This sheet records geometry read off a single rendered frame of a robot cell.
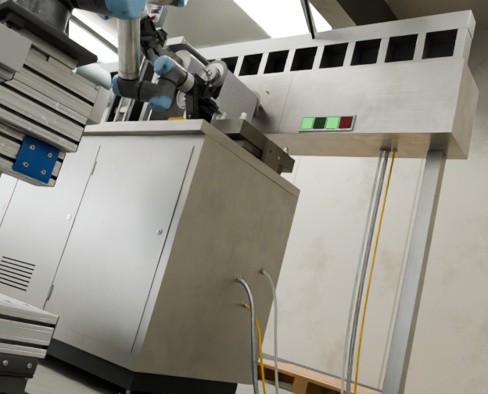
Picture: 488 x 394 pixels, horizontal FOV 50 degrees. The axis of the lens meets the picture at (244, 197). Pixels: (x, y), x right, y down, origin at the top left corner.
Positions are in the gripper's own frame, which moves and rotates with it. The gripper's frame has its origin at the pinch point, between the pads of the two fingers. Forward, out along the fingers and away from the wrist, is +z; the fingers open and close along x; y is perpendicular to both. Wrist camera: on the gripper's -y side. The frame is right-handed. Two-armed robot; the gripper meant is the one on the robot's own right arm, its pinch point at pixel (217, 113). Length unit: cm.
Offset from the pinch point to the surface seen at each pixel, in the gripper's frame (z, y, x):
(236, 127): -6.5, -9.5, -17.8
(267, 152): 10.2, -12.6, -22.0
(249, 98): 15.7, 15.5, -0.3
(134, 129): -32.0, -22.3, 6.0
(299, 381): 147, -102, 15
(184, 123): -32.0, -20.4, -18.2
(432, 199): 46, -15, -76
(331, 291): 243, -35, 57
